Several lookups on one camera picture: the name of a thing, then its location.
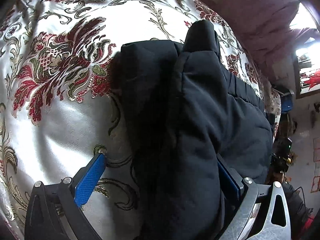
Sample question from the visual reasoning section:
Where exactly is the floral satin bed quilt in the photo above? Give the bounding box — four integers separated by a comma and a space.
1, 0, 280, 239

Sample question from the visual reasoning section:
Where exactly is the blue bag by bed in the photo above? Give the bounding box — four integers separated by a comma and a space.
274, 86, 295, 114

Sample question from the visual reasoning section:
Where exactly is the pink window curtain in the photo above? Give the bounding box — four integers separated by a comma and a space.
200, 0, 319, 80

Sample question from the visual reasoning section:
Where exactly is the window with dark frame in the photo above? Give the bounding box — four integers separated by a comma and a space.
293, 38, 319, 99

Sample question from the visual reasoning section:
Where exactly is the dark navy padded jacket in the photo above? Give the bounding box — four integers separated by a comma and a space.
111, 20, 272, 239

